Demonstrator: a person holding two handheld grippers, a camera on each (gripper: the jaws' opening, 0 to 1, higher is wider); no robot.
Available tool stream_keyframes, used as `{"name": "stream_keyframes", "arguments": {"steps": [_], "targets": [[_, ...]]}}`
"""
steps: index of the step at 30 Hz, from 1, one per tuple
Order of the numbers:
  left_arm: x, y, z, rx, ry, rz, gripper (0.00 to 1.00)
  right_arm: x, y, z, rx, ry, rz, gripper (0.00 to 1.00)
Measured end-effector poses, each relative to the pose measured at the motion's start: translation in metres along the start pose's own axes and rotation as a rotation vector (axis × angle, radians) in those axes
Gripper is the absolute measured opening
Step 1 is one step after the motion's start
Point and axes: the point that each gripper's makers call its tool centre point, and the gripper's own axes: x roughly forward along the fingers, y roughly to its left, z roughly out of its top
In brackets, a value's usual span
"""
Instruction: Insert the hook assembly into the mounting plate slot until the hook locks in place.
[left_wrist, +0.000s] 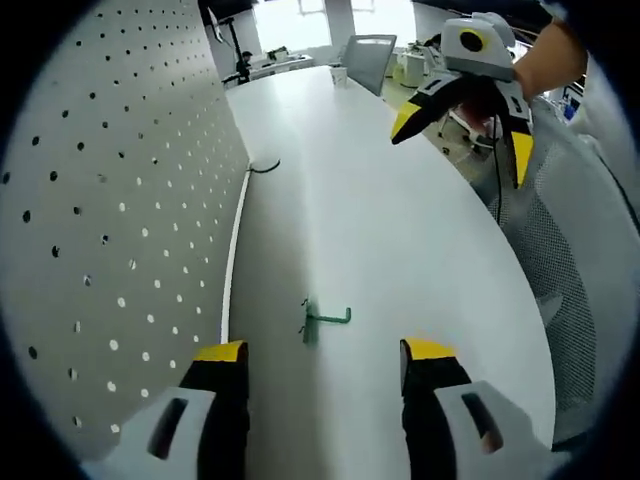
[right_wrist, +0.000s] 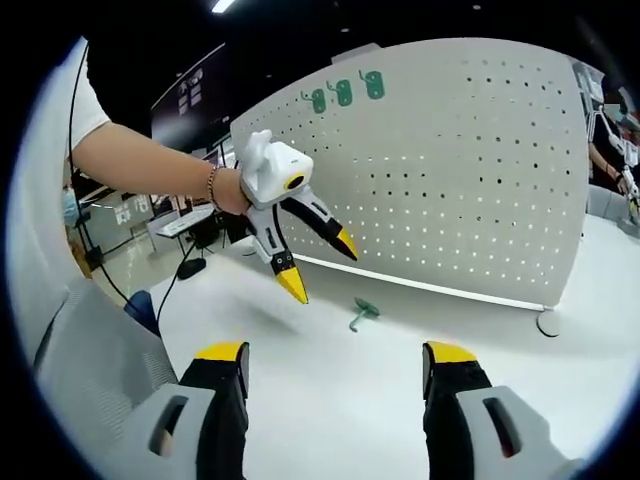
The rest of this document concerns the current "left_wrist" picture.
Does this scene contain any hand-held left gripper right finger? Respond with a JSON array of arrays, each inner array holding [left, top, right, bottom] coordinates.
[[398, 337, 569, 480]]

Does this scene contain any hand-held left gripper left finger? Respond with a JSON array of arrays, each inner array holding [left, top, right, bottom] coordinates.
[[82, 339, 251, 480]]

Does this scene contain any green hook assembly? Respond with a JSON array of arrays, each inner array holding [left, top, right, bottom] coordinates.
[[298, 297, 353, 346]]

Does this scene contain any white perforated mounting plate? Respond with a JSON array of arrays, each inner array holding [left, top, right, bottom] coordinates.
[[0, 0, 282, 451]]

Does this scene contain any white swivel chair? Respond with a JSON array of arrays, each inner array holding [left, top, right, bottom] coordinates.
[[437, 102, 499, 159]]

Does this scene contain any white background desk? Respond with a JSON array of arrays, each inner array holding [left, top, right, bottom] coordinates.
[[249, 49, 317, 82]]

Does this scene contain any black tripod stand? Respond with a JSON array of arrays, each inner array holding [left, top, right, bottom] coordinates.
[[209, 7, 255, 87]]

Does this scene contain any black cable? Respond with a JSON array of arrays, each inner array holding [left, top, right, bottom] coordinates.
[[491, 112, 505, 229]]

